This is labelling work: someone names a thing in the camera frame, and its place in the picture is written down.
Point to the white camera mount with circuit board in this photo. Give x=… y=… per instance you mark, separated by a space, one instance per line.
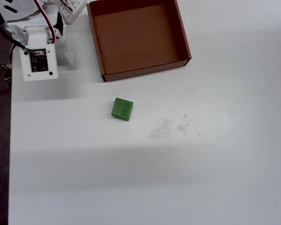
x=38 y=63

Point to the green cube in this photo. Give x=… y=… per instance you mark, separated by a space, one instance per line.
x=122 y=109

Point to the brown cardboard box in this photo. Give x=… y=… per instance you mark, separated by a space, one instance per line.
x=140 y=39

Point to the dark table clamp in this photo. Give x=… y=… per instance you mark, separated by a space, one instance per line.
x=5 y=72

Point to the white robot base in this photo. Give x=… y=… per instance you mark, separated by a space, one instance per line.
x=72 y=10

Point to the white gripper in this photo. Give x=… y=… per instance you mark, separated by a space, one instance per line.
x=67 y=52

